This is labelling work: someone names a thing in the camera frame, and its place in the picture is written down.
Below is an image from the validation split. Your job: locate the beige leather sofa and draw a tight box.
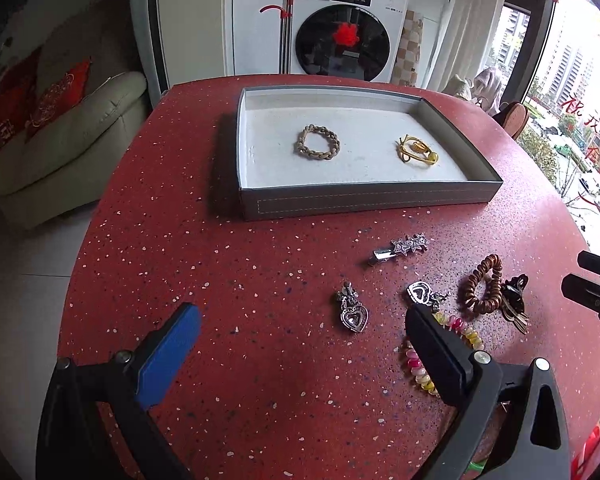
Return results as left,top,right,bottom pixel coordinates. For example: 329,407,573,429
0,10,148,226

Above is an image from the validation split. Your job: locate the dark red blanket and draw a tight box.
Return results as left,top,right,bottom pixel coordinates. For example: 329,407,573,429
0,50,41,171

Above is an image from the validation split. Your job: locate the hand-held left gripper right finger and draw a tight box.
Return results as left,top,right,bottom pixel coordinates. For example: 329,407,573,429
404,304,573,480

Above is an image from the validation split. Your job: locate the red handled mop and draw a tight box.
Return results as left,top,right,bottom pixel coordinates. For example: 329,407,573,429
259,0,296,75

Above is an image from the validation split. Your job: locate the silver crown heart pendant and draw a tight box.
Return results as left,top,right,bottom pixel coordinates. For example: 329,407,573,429
336,280,370,333

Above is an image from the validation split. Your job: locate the white washing machine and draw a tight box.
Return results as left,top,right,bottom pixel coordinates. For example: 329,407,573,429
287,0,411,83

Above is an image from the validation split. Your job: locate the red window decal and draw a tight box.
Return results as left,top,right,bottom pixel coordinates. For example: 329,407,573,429
560,95,600,196

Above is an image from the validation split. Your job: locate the silver heart brooch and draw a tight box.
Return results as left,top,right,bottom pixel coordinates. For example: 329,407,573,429
406,281,451,313

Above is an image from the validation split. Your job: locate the black claw hair clip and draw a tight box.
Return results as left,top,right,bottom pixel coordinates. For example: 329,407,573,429
500,274,531,335

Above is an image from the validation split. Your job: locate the silver star hair clip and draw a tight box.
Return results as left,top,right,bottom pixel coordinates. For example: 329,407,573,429
367,232,429,267

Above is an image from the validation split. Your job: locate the checkered hanging cloth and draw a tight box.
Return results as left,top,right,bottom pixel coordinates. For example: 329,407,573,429
392,10,425,88

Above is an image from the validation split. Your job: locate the grey jewelry tray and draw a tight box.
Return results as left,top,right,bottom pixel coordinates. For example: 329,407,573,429
221,85,504,222

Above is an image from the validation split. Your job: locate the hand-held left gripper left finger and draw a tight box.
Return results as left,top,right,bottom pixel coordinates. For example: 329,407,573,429
36,302,202,480

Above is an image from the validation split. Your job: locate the beige braided hair tie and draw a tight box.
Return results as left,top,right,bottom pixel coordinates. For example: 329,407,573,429
294,125,341,163

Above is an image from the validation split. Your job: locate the pink yellow spiral hair tie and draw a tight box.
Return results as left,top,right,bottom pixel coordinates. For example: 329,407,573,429
400,310,485,400

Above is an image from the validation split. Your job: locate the red embroidered cushion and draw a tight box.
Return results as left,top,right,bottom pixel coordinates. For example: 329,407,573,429
27,60,93,133

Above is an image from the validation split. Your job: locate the wooden chair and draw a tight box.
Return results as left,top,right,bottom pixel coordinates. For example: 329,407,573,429
492,101,531,141

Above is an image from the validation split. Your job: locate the white tall cabinet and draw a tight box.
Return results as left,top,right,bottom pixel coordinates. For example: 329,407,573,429
232,0,292,77

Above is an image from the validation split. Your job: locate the brown spiral hair tie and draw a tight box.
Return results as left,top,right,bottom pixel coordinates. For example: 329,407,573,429
458,253,504,316

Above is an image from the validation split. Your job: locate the white curtain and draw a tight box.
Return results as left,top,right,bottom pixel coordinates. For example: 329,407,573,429
427,0,511,93

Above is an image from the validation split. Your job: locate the yellow beaded hair tie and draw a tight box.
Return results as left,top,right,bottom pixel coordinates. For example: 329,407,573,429
395,135,440,166

